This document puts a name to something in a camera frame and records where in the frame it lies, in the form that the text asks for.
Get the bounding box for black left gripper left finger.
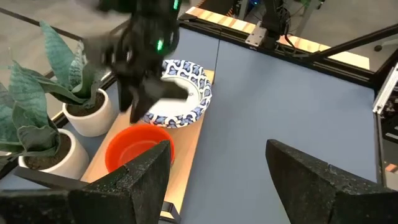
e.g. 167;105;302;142
0;140;172;224

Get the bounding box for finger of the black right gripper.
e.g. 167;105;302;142
155;82;190;100
129;83;159;124

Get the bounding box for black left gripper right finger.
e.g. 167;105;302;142
266;139;398;224

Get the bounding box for blue patterned paper bowl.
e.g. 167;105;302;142
141;58;214;129

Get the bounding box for orange plastic bowl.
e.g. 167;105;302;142
104;124;176;174

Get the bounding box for snake plant in white pot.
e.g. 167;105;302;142
39;20;119;138
0;60;90;182

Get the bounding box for aluminium extrusion rail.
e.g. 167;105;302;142
372;63;398;116

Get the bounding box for black diagonal frame bar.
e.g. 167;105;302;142
297;23;398;63

